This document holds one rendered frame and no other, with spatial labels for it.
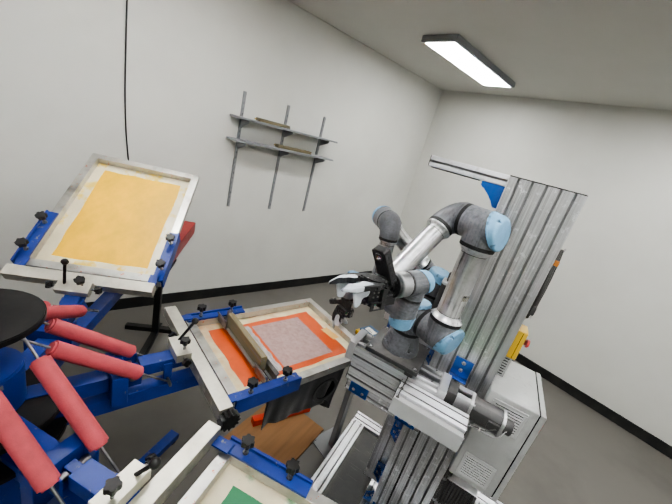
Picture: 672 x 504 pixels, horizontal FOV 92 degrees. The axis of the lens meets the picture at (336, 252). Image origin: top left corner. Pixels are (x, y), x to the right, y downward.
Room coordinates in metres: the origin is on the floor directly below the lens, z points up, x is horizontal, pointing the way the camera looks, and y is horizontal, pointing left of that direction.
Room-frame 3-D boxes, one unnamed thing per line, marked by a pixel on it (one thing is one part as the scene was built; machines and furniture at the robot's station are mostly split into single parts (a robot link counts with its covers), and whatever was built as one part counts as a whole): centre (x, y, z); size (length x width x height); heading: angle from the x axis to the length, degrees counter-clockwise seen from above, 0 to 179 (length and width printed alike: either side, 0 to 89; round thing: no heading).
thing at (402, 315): (0.93, -0.24, 1.56); 0.11 x 0.08 x 0.11; 42
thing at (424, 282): (0.92, -0.26, 1.65); 0.11 x 0.08 x 0.09; 132
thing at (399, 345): (1.19, -0.36, 1.31); 0.15 x 0.15 x 0.10
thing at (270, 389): (1.06, 0.12, 0.98); 0.30 x 0.05 x 0.07; 135
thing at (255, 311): (1.43, 0.15, 0.97); 0.79 x 0.58 x 0.04; 135
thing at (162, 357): (1.03, 0.54, 1.02); 0.17 x 0.06 x 0.05; 135
